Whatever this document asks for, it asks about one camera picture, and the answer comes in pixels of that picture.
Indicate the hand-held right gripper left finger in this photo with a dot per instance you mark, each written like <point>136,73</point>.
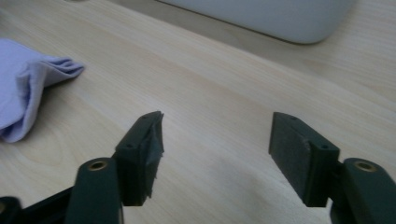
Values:
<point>137,161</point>

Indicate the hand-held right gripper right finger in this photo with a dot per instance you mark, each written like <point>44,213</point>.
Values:
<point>295,155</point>

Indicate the white compartment storage box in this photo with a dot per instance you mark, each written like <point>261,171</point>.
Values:
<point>280,18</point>

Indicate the lavender cloth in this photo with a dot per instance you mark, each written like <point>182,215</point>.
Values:
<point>21,87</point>

